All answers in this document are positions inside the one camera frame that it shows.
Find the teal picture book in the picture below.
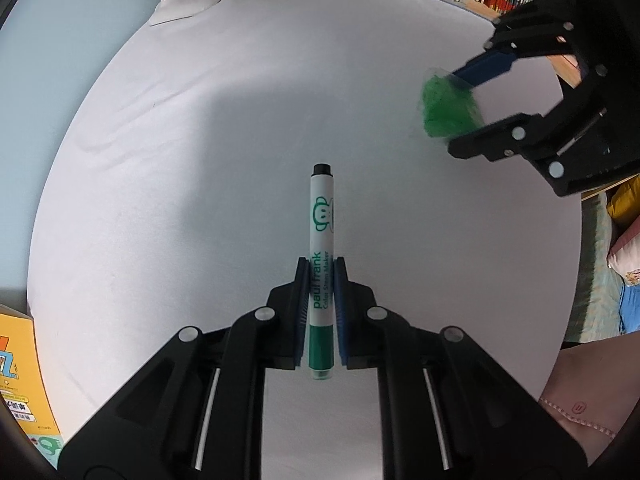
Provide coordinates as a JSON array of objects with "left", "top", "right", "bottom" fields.
[{"left": 27, "top": 432, "right": 66, "bottom": 466}]

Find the teal quilted blanket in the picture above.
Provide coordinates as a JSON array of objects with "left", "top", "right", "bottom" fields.
[{"left": 580, "top": 190, "right": 626, "bottom": 343}]

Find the yellow box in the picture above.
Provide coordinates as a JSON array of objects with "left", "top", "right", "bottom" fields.
[{"left": 0, "top": 305, "right": 63, "bottom": 441}]

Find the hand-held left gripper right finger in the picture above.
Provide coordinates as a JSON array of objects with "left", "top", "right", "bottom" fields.
[{"left": 335, "top": 256, "right": 586, "bottom": 480}]

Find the green white marker pen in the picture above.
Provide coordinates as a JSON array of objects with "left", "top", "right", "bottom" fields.
[{"left": 306, "top": 162, "right": 335, "bottom": 382}]

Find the yellow pillow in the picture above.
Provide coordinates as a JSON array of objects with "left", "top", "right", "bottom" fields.
[{"left": 606, "top": 175, "right": 640, "bottom": 233}]

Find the green item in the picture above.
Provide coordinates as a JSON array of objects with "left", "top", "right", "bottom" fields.
[{"left": 417, "top": 67, "right": 483, "bottom": 143}]

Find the pink white pillow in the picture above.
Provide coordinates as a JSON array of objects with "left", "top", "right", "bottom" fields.
[{"left": 607, "top": 225, "right": 640, "bottom": 287}]

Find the person's pink clothed leg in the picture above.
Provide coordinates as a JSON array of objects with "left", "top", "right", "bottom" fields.
[{"left": 539, "top": 332, "right": 640, "bottom": 461}]

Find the blue cloth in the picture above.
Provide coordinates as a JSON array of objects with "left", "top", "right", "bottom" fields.
[{"left": 620, "top": 280, "right": 640, "bottom": 333}]

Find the white tablecloth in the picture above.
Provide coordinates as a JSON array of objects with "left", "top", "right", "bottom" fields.
[{"left": 25, "top": 0, "right": 583, "bottom": 480}]

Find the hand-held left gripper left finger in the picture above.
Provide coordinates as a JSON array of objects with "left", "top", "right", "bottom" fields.
[{"left": 57, "top": 257, "right": 310, "bottom": 480}]

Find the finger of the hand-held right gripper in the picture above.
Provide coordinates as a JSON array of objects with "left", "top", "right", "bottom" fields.
[
  {"left": 452, "top": 0, "right": 581, "bottom": 87},
  {"left": 447, "top": 100, "right": 609, "bottom": 196}
]

